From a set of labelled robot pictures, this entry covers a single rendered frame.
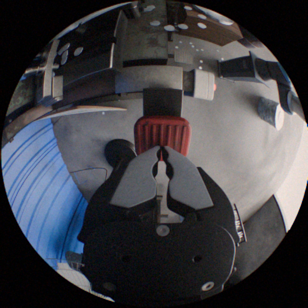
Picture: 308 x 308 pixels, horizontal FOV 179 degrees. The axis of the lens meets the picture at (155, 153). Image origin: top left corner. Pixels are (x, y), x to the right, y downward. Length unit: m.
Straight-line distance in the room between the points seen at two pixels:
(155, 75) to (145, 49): 0.07
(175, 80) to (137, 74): 0.08
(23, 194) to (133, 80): 1.43
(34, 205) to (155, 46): 1.60
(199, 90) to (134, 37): 0.19
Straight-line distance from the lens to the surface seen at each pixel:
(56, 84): 0.25
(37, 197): 1.54
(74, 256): 1.28
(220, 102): 1.02
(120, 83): 0.25
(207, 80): 0.27
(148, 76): 0.23
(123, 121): 0.95
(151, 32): 0.28
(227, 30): 0.91
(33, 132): 1.44
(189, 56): 0.80
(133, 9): 0.29
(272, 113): 1.25
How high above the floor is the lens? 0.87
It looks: 58 degrees down
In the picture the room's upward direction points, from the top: 175 degrees counter-clockwise
